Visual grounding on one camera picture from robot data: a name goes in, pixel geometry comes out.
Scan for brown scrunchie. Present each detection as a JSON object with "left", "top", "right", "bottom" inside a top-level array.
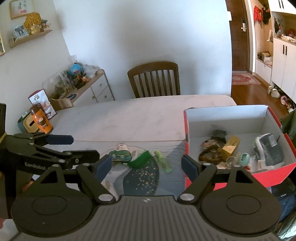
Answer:
[{"left": 198, "top": 145, "right": 224, "bottom": 165}]

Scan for beige bunny face plush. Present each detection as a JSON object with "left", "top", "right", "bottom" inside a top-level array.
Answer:
[{"left": 201, "top": 138, "right": 219, "bottom": 149}]

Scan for green frog tube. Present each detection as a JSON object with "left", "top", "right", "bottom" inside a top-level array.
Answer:
[{"left": 154, "top": 151, "right": 172, "bottom": 173}]

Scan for yellow small box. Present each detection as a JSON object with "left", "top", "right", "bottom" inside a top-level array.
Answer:
[{"left": 222, "top": 135, "right": 240, "bottom": 161}]

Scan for dark plastic bag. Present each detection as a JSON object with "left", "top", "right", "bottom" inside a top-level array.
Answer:
[{"left": 211, "top": 129, "right": 227, "bottom": 144}]

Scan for teal round sharpener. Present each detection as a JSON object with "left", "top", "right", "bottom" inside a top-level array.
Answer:
[{"left": 238, "top": 153, "right": 250, "bottom": 167}]

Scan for green anime plush pouch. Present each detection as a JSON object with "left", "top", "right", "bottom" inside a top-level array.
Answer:
[{"left": 109, "top": 143, "right": 152, "bottom": 168}]

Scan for clear plastic bag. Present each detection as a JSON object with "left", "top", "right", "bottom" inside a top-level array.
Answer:
[{"left": 245, "top": 156, "right": 267, "bottom": 173}]

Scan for teal tissue box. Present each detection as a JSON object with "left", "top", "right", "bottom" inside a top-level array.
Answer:
[{"left": 17, "top": 113, "right": 39, "bottom": 133}]

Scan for red white paper bag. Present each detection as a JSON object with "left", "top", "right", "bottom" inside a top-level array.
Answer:
[{"left": 28, "top": 89, "right": 56, "bottom": 120}]

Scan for red cardboard shoe box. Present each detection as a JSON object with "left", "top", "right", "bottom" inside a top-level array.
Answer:
[{"left": 184, "top": 104, "right": 296, "bottom": 189}]

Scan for white drawer sideboard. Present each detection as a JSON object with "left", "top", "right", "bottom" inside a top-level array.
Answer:
[{"left": 49, "top": 69, "right": 115, "bottom": 110}]

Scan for blue globe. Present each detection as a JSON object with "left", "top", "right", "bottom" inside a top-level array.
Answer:
[{"left": 68, "top": 63, "right": 83, "bottom": 76}]

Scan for dark green jacket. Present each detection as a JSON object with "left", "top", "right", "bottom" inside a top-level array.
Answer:
[{"left": 280, "top": 110, "right": 296, "bottom": 144}]

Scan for red patterned rug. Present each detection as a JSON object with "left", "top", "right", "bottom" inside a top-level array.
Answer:
[{"left": 232, "top": 73, "right": 261, "bottom": 85}]

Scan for brown wooden chair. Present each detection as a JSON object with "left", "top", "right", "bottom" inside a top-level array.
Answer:
[{"left": 127, "top": 61, "right": 181, "bottom": 98}]

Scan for brown wooden door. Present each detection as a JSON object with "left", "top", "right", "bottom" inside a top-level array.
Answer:
[{"left": 226, "top": 0, "right": 250, "bottom": 72}]

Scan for white wall cabinets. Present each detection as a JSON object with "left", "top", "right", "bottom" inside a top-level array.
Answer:
[{"left": 252, "top": 1, "right": 295, "bottom": 101}]

